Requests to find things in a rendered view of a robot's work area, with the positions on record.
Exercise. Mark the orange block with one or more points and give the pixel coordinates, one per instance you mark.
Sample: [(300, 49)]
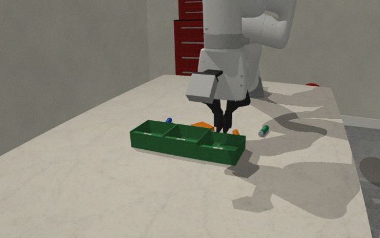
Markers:
[(203, 124)]

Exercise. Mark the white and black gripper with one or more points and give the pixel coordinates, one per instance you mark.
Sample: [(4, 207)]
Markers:
[(232, 84)]

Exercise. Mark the green three-compartment tray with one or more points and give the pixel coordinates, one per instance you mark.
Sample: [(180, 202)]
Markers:
[(188, 141)]

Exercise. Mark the green battery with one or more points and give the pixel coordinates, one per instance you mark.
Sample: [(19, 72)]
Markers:
[(263, 131)]

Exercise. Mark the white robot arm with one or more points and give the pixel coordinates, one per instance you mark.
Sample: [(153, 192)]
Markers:
[(232, 24)]

